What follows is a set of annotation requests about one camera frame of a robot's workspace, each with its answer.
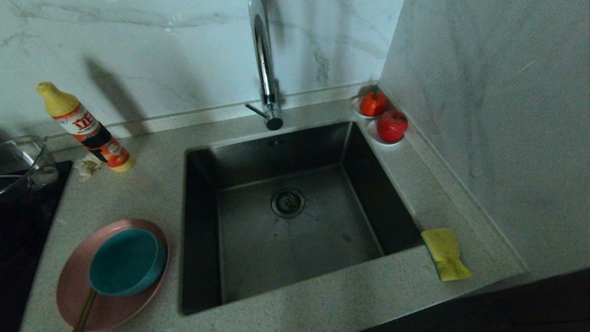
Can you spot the yellow-capped orange dish soap bottle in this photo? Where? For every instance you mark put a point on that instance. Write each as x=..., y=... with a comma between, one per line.
x=92, y=133

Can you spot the stainless steel sink basin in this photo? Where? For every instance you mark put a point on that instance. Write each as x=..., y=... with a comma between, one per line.
x=299, y=258

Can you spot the yellow sponge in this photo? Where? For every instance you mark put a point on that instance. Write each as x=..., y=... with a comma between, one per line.
x=446, y=253

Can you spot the round metal drain strainer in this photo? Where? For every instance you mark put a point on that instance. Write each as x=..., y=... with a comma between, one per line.
x=288, y=203

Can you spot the small white dish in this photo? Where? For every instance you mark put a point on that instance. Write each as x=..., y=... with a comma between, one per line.
x=374, y=136
x=355, y=109

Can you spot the orange-red tomato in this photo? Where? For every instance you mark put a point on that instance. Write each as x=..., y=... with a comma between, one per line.
x=373, y=103

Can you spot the chrome kitchen faucet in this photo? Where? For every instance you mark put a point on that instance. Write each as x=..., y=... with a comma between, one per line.
x=265, y=69

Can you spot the red apple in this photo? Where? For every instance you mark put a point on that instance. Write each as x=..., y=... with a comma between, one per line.
x=392, y=125

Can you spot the teal bowl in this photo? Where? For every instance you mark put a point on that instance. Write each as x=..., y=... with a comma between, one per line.
x=124, y=263

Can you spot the crumpled white tissue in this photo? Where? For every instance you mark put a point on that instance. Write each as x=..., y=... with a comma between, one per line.
x=87, y=168

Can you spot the pink plate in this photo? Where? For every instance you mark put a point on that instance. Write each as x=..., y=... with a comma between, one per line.
x=115, y=310

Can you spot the clear glass pot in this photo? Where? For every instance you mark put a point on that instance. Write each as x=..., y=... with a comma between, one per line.
x=25, y=170

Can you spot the black cooktop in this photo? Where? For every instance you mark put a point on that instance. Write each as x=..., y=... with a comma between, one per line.
x=23, y=240

